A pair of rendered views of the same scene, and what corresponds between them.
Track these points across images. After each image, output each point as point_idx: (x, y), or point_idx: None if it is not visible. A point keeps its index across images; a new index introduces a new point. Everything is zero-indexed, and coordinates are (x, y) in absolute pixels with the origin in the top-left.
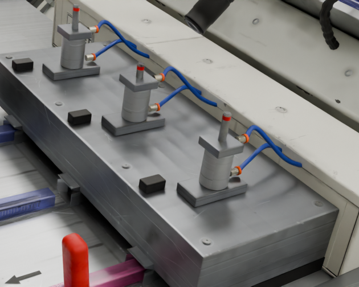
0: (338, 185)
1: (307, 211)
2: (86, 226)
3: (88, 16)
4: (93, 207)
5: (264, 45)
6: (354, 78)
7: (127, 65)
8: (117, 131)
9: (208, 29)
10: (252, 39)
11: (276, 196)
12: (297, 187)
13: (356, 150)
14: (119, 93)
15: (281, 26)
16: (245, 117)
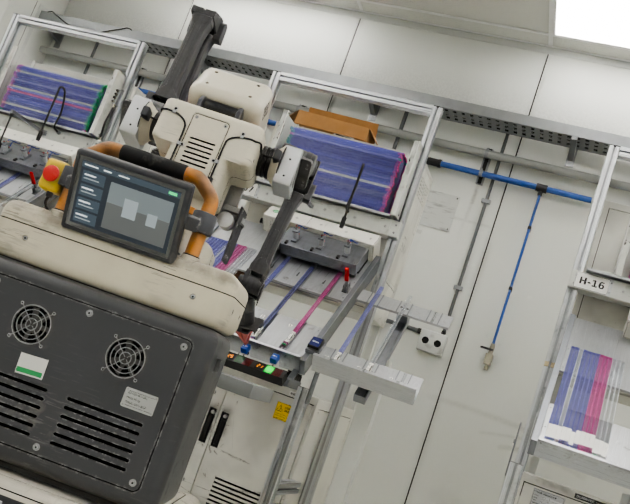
0: (367, 244)
1: (364, 251)
2: (323, 270)
3: None
4: (320, 266)
5: (330, 215)
6: (356, 218)
7: (303, 232)
8: (321, 249)
9: (312, 214)
10: (326, 214)
11: (357, 250)
12: (359, 247)
13: (365, 235)
14: (310, 240)
15: (332, 209)
16: (341, 236)
